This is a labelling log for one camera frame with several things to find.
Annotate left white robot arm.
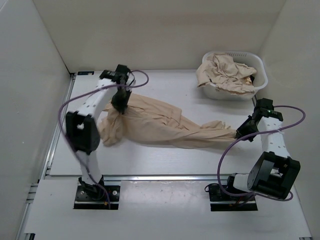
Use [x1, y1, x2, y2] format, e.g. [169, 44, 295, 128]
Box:
[65, 64, 135, 204]

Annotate black corner label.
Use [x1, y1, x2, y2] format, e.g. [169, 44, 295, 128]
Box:
[77, 71, 95, 76]

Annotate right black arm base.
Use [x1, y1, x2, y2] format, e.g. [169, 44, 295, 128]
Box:
[204, 183, 258, 212]

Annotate beige clothes pile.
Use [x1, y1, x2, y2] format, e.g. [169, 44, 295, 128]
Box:
[196, 52, 257, 95]

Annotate white laundry basket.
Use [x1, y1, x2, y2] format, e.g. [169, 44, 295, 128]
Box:
[196, 51, 268, 101]

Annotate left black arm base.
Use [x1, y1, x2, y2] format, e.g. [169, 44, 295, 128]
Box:
[73, 183, 121, 210]

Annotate right aluminium rail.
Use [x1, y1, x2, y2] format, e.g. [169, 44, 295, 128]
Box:
[251, 95, 258, 107]

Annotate front aluminium rail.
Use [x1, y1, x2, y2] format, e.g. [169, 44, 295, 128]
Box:
[103, 174, 218, 182]

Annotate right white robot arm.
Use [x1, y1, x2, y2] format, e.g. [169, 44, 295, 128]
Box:
[224, 98, 301, 200]

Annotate beige trousers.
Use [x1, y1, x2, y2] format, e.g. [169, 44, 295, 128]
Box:
[98, 93, 236, 149]

